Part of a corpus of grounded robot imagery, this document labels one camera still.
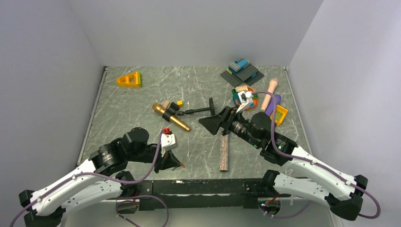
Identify grey baseplate brick stack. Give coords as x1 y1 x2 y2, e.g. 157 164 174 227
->
220 59 264 87

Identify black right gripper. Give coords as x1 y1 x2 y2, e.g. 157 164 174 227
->
198 105 262 148

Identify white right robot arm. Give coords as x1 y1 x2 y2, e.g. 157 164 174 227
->
198 106 368 221

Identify gold microphone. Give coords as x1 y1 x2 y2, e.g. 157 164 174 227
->
152 102 191 131

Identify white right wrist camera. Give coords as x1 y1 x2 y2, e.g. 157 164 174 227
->
236 91 253 113

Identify black microphone stand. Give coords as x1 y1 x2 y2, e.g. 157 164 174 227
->
162 97 216 121

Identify orange green triangular brick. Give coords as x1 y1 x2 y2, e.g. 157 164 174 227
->
116 71 142 87

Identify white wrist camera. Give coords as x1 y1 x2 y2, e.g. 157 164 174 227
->
161 127 178 157
236 91 253 113

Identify beige small wooden block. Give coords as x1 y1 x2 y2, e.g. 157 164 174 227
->
162 100 170 109

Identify pink toy microphone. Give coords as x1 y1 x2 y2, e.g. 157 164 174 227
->
261 78 279 111

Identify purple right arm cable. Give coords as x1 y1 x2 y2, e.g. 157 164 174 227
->
253 91 382 219

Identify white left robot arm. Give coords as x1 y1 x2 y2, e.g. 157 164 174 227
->
19 127 184 227

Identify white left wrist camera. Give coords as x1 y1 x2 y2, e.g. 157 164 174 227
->
161 127 178 157

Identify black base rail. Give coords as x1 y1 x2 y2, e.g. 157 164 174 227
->
120 178 289 211

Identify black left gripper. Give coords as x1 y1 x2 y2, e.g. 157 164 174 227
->
127 145 181 173

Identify purple toy microphone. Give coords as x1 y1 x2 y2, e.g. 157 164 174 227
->
265 94 281 116

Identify orange ring brick assembly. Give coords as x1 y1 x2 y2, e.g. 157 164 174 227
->
231 85 258 110

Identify yellow orange window brick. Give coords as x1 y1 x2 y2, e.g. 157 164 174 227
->
274 105 288 126

